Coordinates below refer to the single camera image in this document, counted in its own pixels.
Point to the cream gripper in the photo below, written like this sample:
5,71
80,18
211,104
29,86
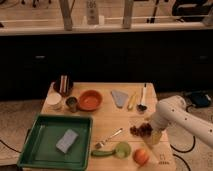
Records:
153,138

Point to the dark red grape bunch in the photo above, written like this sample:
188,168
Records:
144,130

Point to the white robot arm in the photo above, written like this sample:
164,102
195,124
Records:
173,109

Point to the red bowl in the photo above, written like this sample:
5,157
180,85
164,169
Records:
89,100

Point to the orange fruit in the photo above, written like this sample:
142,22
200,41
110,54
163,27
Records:
141,157

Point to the green ladle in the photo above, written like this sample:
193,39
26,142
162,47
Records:
121,150

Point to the yellow banana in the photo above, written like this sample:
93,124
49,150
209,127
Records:
131,101

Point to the grey blue cloth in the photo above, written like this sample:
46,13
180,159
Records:
119,98

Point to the silver fork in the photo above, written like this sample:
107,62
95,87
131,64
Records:
103,142

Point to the small metal cup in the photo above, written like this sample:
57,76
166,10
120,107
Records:
72,102

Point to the blue sponge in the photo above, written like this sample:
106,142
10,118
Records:
67,140

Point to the dark round holder with sticks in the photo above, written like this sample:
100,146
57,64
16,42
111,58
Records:
63,85

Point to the white cup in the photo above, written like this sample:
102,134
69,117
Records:
54,100

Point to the green plastic tray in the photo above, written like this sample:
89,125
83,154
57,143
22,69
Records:
40,151

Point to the black spoon white handle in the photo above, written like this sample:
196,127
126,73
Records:
141,107

